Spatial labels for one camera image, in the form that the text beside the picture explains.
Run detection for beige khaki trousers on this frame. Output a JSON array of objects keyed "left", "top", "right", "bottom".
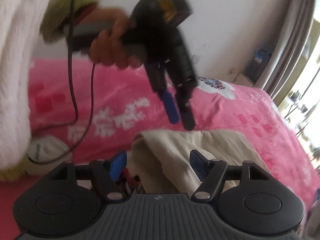
[{"left": 130, "top": 128, "right": 272, "bottom": 195}]

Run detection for folding table with items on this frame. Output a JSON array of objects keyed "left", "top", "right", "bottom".
[{"left": 284, "top": 91, "right": 317, "bottom": 137}]

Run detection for left hand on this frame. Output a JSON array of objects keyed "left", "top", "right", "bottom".
[{"left": 77, "top": 5, "right": 142, "bottom": 69}]

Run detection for white low cabinet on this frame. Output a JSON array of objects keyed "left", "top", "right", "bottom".
[{"left": 233, "top": 73, "right": 254, "bottom": 87}]

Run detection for white round puck device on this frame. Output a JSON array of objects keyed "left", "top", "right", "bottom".
[{"left": 27, "top": 135, "right": 73, "bottom": 165}]

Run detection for dark blue box device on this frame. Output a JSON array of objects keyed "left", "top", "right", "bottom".
[{"left": 244, "top": 49, "right": 271, "bottom": 83}]

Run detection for grey beige curtain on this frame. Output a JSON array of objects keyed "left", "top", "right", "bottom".
[{"left": 254, "top": 0, "right": 316, "bottom": 98}]

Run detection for white fleece left sleeve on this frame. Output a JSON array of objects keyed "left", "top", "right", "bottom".
[{"left": 0, "top": 0, "right": 101, "bottom": 181}]

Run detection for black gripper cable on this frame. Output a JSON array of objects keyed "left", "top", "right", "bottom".
[{"left": 27, "top": 0, "right": 97, "bottom": 165}]

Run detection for white wall socket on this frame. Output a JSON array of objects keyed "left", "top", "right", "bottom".
[{"left": 229, "top": 68, "right": 236, "bottom": 75}]

